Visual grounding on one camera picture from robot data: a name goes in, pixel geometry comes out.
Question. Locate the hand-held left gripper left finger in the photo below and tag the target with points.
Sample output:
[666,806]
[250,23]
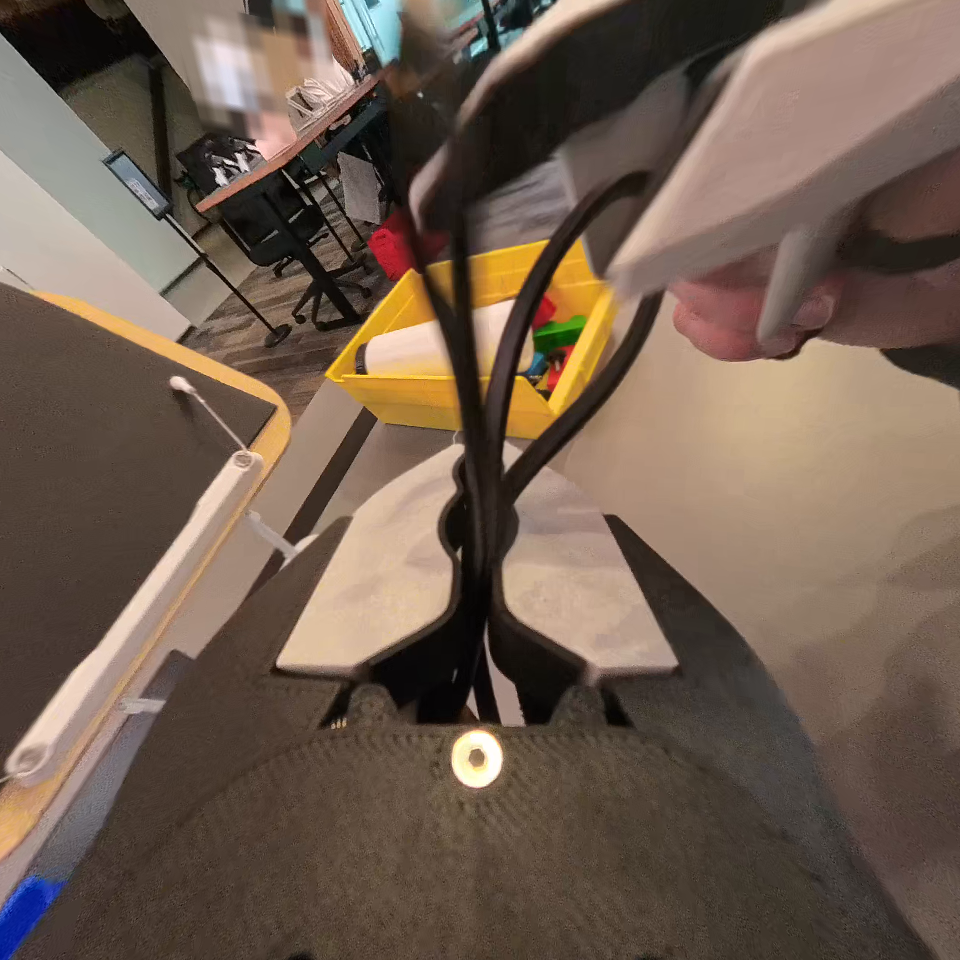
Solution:
[368,600]

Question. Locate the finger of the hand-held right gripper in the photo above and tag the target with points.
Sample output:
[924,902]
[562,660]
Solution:
[495,83]
[810,135]

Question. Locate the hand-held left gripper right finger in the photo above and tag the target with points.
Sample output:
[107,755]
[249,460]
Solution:
[593,600]

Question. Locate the yellow bin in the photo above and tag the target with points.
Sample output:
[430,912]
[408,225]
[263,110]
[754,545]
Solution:
[405,402]

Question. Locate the large blue bin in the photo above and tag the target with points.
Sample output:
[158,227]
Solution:
[27,918]

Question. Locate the red bin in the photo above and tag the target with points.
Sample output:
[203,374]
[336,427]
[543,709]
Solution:
[398,248]

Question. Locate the dark wooden desk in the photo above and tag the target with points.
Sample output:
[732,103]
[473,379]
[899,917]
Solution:
[285,143]

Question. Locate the red block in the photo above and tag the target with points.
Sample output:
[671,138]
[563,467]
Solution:
[545,309]

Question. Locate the green block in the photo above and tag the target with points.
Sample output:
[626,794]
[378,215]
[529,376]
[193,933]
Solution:
[563,336]

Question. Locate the white roll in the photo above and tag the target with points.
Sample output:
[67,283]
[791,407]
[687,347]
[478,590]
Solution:
[420,345]

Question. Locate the black office chair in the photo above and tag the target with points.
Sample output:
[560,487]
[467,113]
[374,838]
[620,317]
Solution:
[248,210]

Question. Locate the black board with wooden rim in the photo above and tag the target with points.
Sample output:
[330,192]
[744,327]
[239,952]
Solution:
[90,495]

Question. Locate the small dark sign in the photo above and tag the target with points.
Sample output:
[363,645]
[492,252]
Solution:
[138,183]

